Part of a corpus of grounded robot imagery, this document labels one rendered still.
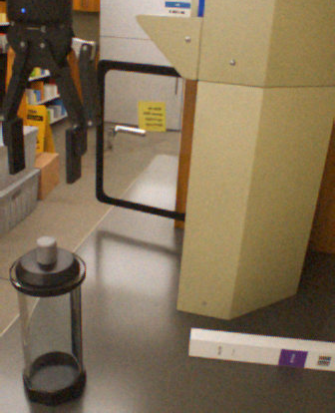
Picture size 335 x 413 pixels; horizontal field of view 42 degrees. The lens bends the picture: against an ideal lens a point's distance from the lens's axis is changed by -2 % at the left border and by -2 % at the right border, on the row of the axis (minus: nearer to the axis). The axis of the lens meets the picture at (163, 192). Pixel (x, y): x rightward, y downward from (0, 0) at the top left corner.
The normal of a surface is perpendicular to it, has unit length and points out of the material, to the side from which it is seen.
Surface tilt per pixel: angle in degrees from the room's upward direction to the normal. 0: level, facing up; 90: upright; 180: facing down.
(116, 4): 90
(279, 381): 0
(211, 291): 90
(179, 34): 90
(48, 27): 90
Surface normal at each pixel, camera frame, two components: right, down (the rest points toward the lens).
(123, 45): -0.24, 0.37
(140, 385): 0.07, -0.92
